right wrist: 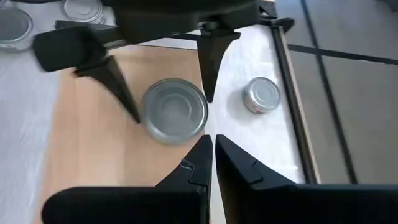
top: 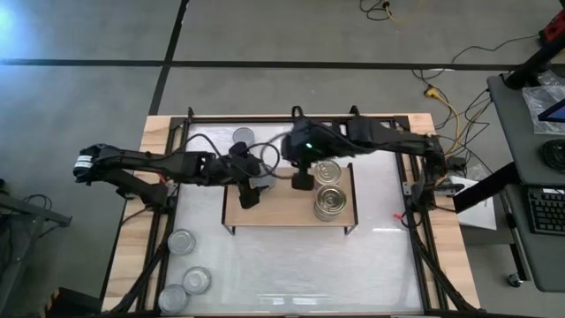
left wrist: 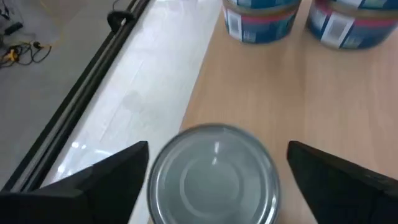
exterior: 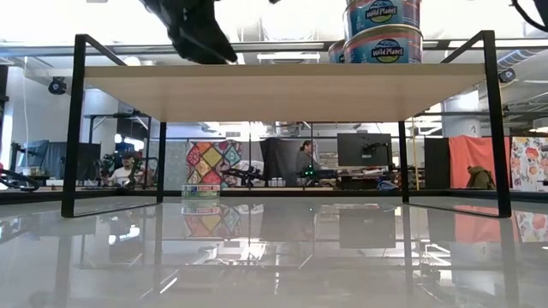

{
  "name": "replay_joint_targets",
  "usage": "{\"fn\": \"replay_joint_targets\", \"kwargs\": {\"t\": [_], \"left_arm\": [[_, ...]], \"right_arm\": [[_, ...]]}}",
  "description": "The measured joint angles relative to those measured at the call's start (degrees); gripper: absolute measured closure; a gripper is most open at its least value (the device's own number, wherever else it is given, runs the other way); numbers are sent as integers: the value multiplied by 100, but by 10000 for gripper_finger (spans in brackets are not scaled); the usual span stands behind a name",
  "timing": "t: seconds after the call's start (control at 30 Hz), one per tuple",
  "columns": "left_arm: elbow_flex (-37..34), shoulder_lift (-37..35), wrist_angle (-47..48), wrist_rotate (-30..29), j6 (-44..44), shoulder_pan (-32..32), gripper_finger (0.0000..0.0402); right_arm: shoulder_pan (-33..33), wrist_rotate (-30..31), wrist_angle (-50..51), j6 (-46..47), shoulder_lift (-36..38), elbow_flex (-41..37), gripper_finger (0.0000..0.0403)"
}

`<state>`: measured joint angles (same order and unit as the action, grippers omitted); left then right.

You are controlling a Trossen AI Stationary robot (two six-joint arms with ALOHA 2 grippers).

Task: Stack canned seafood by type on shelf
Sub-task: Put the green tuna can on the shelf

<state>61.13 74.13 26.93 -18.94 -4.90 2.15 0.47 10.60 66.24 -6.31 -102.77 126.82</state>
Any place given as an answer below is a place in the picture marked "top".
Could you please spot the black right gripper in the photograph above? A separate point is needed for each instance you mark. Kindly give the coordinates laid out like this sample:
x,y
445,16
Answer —
x,y
309,141

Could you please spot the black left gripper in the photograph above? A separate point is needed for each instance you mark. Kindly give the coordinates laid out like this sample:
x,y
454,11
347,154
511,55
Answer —
x,y
234,168

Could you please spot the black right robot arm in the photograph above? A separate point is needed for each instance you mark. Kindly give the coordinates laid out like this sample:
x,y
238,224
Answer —
x,y
397,139

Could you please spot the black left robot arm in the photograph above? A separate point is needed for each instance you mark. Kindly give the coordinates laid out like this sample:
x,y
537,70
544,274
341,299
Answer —
x,y
145,163

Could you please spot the black table clamp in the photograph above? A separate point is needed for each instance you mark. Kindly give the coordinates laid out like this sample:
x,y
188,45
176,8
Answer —
x,y
354,111
190,112

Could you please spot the black power adapter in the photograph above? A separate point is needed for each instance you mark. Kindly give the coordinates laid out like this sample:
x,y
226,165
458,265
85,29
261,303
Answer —
x,y
457,162

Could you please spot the white paper sheet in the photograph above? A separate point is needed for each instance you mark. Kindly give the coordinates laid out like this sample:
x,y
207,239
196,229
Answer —
x,y
479,216

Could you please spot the black desk bar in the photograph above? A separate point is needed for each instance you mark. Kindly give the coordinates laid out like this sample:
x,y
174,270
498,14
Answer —
x,y
485,187

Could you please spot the black box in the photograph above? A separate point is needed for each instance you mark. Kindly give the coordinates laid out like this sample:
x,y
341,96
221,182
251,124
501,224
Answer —
x,y
75,305

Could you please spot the grey desk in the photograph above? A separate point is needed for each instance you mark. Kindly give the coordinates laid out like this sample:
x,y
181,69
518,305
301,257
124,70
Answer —
x,y
507,132

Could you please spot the black tripod stand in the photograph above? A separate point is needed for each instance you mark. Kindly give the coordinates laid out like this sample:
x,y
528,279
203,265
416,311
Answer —
x,y
26,212

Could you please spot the black caster wheel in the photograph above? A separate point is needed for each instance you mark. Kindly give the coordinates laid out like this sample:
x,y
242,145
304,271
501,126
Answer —
x,y
514,279

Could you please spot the black keyboard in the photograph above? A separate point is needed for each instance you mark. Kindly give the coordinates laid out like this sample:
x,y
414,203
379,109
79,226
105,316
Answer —
x,y
547,212

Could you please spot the clear plastic bag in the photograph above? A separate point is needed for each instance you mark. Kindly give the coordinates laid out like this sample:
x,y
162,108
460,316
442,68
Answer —
x,y
536,99

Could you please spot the black stand pole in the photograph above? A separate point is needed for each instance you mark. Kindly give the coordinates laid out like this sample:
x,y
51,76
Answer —
x,y
529,66

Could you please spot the tablet with blue screen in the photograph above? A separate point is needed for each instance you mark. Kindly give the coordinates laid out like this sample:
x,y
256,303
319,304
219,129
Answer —
x,y
554,111

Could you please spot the red and black tool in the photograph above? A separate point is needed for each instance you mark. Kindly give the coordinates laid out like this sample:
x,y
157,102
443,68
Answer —
x,y
555,24

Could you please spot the wooden shelf black metal frame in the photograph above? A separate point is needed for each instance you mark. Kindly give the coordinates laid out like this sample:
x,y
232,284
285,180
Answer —
x,y
282,207

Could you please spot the black metal table frame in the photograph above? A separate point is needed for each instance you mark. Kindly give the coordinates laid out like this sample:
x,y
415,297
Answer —
x,y
212,119

